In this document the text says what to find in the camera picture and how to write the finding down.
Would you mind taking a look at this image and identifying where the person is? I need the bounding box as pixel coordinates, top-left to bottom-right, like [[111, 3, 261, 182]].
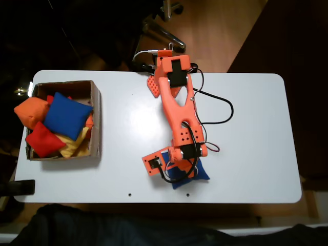
[[10, 203, 328, 246]]

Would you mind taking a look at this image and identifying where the yellow bean bag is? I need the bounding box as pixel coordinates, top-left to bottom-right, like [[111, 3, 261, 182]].
[[55, 127, 90, 158]]

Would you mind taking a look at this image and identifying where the blue bean bag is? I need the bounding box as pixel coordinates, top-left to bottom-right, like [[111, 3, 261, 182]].
[[160, 151, 211, 190], [43, 92, 94, 141]]

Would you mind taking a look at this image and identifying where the brown cardboard box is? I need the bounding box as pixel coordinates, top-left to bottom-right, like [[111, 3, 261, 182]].
[[25, 80, 103, 161]]

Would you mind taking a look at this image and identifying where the white cable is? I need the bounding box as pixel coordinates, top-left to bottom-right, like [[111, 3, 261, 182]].
[[132, 49, 159, 62]]

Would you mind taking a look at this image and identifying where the orange camera mount with camera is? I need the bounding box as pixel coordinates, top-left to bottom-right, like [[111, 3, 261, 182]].
[[142, 147, 171, 177]]

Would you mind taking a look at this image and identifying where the orange bean bag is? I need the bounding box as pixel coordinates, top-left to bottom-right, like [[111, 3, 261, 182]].
[[84, 114, 94, 140], [14, 97, 51, 130]]

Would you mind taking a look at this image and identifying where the red bean bag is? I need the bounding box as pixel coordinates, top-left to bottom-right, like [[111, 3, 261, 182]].
[[46, 95, 74, 105], [25, 121, 67, 158]]

